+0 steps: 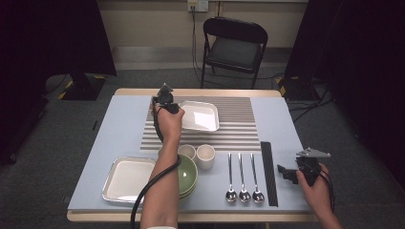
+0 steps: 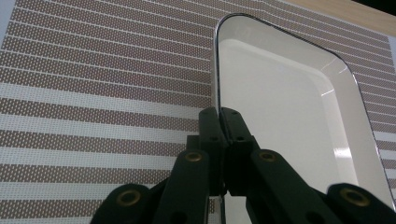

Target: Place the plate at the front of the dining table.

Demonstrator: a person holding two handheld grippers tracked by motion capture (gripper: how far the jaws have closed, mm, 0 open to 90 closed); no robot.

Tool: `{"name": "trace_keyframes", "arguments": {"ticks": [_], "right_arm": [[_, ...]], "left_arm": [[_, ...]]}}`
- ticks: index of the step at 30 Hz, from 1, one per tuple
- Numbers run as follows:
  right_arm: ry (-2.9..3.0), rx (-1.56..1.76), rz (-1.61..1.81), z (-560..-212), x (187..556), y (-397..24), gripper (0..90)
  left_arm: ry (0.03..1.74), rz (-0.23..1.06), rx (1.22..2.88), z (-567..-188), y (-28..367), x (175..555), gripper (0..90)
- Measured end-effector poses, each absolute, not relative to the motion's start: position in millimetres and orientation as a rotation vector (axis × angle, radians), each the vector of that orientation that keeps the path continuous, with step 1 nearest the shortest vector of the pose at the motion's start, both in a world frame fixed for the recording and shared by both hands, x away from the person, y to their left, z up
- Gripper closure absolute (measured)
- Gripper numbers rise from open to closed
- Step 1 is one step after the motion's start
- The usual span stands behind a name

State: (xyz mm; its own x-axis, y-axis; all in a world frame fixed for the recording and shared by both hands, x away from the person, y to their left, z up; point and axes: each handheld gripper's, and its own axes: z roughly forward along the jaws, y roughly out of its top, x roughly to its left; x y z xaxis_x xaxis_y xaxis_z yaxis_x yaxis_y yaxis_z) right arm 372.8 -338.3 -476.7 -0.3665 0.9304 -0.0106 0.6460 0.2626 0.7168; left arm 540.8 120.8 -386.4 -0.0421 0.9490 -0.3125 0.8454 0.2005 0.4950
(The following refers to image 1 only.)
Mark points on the person's left hand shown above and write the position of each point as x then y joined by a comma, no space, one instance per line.
168,125

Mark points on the white ceramic cup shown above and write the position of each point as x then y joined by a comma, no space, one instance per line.
186,150
205,157

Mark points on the black stand base striped tape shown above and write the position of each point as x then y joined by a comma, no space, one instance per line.
296,90
82,89

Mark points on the striped placemat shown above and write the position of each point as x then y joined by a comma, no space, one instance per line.
235,136

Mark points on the person's right hand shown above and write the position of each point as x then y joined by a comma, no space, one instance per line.
316,197

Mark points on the white wall outlet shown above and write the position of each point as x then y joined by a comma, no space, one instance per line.
198,4

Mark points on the row of black chopsticks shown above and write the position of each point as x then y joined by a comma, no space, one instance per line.
269,175

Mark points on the light blue table mat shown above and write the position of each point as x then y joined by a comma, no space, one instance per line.
127,127

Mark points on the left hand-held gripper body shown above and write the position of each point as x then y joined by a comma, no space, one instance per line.
164,99

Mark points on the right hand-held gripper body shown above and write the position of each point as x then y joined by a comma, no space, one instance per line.
309,165

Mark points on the black folding chair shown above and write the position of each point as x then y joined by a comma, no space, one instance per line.
235,52

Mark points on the square white plate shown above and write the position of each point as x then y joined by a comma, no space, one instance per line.
127,178
200,117

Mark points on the black curtain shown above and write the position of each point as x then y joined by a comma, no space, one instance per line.
47,31
366,63

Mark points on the long metal spoon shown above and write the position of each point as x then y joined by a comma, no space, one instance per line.
231,195
244,195
258,196

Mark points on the small black floor object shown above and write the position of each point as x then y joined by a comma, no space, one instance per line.
94,125

